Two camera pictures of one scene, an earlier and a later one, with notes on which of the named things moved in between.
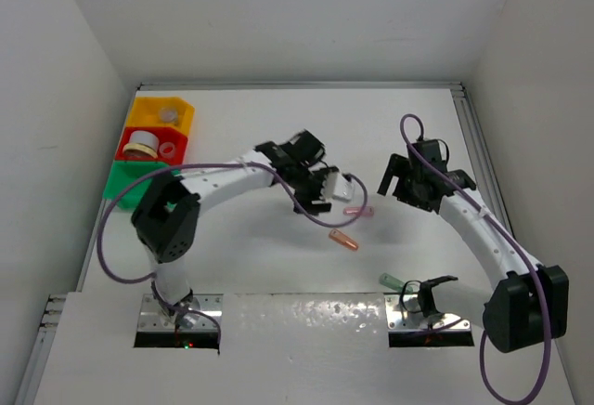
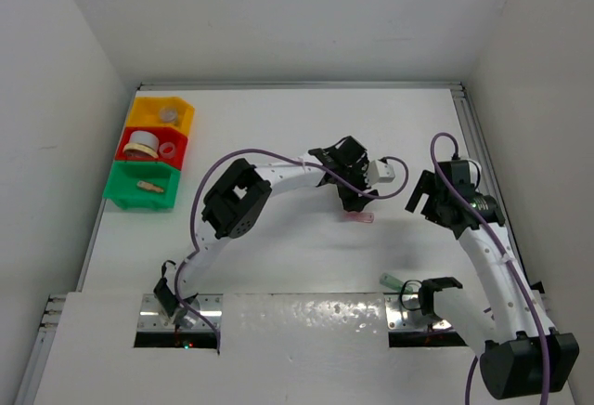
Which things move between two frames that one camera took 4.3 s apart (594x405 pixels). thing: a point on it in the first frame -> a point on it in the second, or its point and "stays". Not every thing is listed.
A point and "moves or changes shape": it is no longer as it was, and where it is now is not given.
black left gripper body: [307, 184] -> [356, 175]
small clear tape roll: [164, 146] stays
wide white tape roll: [145, 137] stays
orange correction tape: [344, 240] moves or changes shape
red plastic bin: [165, 134] stays
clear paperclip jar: [168, 114] stays
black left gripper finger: [311, 208] -> [353, 201]
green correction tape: [393, 283] stays
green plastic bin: [124, 173] stays
